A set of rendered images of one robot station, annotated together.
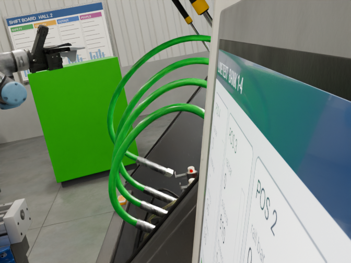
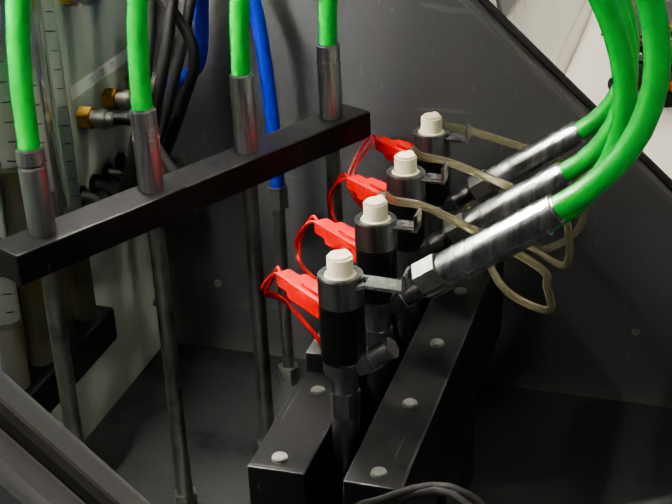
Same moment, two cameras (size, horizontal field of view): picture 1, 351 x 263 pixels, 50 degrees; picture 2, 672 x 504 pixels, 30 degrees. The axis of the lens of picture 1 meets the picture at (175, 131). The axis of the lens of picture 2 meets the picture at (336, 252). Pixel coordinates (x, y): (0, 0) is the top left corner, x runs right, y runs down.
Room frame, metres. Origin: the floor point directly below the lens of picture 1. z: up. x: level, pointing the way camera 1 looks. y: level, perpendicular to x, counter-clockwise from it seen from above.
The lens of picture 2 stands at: (1.53, 0.15, 1.44)
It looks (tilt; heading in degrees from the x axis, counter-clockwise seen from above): 27 degrees down; 195
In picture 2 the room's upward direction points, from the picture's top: 2 degrees counter-clockwise
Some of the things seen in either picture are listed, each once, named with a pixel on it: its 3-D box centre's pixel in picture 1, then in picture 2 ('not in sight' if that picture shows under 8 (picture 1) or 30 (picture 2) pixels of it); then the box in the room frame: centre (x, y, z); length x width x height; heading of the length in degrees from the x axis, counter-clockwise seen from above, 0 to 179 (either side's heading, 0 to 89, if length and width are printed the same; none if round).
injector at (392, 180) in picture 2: not in sight; (421, 302); (0.72, 0.00, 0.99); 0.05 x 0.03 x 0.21; 87
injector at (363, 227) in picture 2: not in sight; (394, 356); (0.80, -0.01, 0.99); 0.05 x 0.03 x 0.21; 87
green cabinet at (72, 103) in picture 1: (86, 117); not in sight; (4.48, 1.02, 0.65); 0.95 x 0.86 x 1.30; 103
